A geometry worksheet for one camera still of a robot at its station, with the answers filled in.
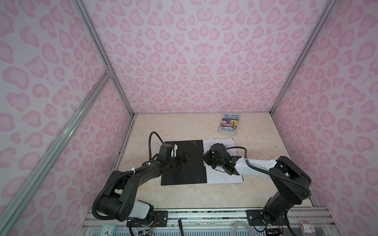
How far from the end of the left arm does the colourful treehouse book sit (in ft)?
1.19

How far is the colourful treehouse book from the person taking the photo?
109 cm

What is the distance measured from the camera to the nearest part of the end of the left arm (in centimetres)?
72
